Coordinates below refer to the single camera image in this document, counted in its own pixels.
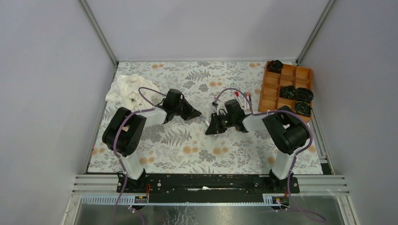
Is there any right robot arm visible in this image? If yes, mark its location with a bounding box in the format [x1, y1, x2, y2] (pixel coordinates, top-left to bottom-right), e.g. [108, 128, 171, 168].
[205, 99, 313, 193]

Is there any black cable coil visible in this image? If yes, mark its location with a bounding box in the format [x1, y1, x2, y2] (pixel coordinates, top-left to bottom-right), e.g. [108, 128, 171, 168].
[294, 102, 313, 117]
[267, 60, 284, 74]
[280, 85, 297, 100]
[295, 87, 314, 103]

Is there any white crumpled cloth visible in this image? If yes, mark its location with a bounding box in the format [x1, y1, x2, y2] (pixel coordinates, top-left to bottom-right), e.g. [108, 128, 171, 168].
[105, 74, 162, 111]

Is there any orange compartment tray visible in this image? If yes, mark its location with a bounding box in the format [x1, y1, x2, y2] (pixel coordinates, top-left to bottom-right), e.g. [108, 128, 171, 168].
[258, 60, 314, 123]

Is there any black cable coil top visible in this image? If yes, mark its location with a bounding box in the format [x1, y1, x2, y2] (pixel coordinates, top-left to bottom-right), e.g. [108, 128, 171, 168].
[267, 60, 284, 74]

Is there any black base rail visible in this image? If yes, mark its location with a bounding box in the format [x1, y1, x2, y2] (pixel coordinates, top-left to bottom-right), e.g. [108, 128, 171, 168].
[116, 172, 300, 203]

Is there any white pen blue tip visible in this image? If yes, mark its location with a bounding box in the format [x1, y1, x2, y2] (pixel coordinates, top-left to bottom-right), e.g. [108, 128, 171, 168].
[243, 92, 248, 110]

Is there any white pen orange tip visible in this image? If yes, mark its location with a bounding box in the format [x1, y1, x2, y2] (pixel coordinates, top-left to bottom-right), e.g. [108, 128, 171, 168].
[245, 91, 251, 111]

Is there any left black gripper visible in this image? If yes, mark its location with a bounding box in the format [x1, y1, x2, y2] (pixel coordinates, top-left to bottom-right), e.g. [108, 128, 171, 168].
[172, 97, 201, 121]

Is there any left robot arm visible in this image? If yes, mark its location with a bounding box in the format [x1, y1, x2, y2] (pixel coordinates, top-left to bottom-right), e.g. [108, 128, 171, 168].
[102, 87, 202, 193]

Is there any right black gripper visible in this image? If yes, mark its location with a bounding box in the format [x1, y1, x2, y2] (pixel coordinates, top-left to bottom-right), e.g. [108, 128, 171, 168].
[206, 112, 235, 135]

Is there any floral table mat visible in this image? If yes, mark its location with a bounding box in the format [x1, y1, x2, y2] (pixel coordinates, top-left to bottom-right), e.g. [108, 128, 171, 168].
[87, 61, 324, 174]

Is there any purple pen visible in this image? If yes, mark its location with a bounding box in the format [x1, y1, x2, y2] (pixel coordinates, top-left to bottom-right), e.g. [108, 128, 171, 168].
[247, 92, 252, 107]

